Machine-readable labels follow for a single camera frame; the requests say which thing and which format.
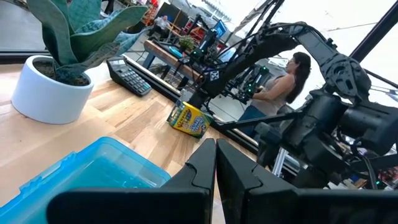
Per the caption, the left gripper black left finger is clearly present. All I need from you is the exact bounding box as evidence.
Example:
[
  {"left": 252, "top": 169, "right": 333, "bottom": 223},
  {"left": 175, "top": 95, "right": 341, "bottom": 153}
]
[{"left": 46, "top": 138, "right": 217, "bottom": 224}]

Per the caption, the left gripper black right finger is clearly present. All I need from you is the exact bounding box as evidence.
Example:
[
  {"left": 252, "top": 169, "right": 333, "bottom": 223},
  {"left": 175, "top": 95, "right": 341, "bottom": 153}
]
[{"left": 216, "top": 139, "right": 398, "bottom": 224}]

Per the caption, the yellow crayon box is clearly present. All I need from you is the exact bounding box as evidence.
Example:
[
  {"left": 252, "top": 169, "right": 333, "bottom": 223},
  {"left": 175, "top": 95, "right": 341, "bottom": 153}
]
[{"left": 167, "top": 101, "right": 214, "bottom": 139}]

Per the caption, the person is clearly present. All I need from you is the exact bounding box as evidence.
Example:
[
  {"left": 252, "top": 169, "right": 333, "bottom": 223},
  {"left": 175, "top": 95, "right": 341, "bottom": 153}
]
[
  {"left": 149, "top": 15, "right": 171, "bottom": 37},
  {"left": 238, "top": 52, "right": 312, "bottom": 138}
]

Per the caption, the blue plastic bin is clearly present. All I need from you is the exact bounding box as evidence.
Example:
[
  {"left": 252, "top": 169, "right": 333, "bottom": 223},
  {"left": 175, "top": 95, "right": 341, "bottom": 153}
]
[{"left": 0, "top": 136, "right": 172, "bottom": 224}]

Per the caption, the background black robot rig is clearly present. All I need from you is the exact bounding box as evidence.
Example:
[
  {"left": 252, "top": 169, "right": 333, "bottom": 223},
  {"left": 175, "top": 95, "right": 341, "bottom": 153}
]
[{"left": 223, "top": 65, "right": 271, "bottom": 105}]

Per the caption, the black desk calculator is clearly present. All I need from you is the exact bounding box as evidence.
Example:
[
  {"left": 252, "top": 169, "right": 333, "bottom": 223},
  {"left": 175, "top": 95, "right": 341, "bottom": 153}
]
[{"left": 106, "top": 56, "right": 153, "bottom": 97}]

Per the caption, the blue monitor screen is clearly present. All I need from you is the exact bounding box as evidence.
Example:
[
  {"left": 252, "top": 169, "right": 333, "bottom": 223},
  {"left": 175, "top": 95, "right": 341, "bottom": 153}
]
[{"left": 213, "top": 20, "right": 228, "bottom": 39}]

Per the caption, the white round plant pot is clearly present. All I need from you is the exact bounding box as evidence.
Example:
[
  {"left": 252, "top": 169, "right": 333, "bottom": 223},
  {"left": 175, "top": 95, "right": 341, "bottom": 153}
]
[{"left": 11, "top": 55, "right": 95, "bottom": 125}]

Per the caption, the small background potted plant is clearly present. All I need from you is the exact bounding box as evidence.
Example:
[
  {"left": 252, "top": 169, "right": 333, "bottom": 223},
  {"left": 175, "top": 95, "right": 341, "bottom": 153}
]
[{"left": 178, "top": 35, "right": 196, "bottom": 52}]

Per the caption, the wooden background table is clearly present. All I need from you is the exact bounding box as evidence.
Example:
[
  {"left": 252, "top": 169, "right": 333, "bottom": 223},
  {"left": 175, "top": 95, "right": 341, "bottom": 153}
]
[{"left": 143, "top": 39, "right": 201, "bottom": 91}]

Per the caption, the green snake plant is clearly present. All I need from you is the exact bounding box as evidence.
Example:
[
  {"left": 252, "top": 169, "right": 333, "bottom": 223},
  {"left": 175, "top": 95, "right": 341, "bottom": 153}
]
[{"left": 26, "top": 0, "right": 150, "bottom": 84}]

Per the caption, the black frame post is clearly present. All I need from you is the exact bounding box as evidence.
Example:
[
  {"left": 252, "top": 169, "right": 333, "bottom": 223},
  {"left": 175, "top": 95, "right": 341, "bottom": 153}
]
[{"left": 349, "top": 0, "right": 398, "bottom": 63}]

